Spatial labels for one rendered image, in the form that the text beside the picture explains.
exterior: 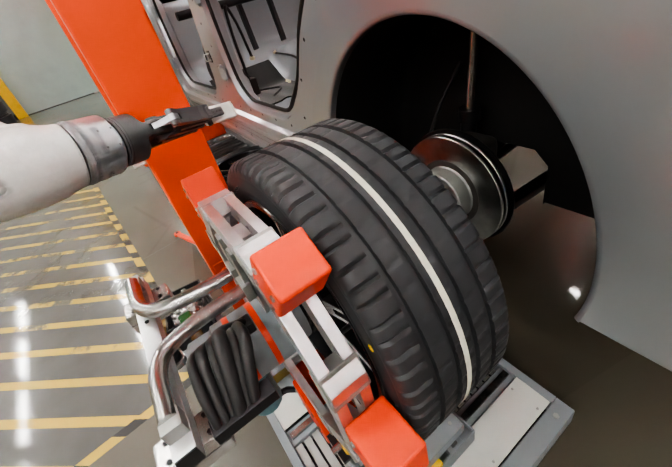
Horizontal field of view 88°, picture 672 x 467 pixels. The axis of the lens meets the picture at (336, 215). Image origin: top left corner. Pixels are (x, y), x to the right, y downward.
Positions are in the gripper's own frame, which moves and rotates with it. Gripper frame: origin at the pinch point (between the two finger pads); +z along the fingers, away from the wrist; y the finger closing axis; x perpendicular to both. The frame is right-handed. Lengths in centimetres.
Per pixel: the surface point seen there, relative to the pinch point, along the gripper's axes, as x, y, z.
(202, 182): -9.9, -11.5, -3.6
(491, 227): -52, 25, 40
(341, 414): -48, 19, -22
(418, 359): -45, 29, -13
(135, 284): -21.7, -18.4, -23.0
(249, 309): -35.8, -4.1, -13.1
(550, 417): -126, 18, 46
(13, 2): 658, -1033, 399
